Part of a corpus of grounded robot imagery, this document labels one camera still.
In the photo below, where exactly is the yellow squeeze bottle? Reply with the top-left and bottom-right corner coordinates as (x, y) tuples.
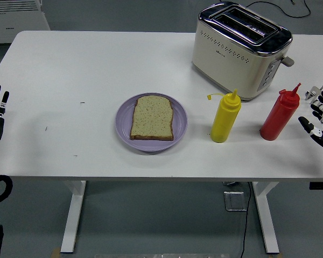
(206, 89), (242, 144)

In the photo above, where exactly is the white table leg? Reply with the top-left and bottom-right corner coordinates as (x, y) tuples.
(59, 180), (87, 254)
(252, 182), (280, 255)

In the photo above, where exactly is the black cable loop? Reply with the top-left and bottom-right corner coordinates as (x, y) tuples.
(246, 0), (312, 19)

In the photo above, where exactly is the red squeeze bottle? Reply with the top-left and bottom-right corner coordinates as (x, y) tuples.
(259, 82), (302, 141)

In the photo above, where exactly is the metal floor outlet box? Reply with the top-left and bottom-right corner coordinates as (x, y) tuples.
(223, 190), (248, 212)

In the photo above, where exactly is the cream and chrome toaster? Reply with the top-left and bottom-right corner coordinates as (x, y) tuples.
(191, 1), (295, 102)

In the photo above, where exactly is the purple plate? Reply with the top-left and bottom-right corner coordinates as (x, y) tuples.
(115, 92), (188, 153)

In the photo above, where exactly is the black floor cable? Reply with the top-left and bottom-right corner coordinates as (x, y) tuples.
(238, 182), (252, 258)

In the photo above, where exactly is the white appliance cabinet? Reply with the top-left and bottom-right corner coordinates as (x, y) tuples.
(0, 0), (51, 53)

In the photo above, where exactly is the speckled bread slice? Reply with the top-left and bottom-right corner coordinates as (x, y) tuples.
(129, 95), (175, 141)

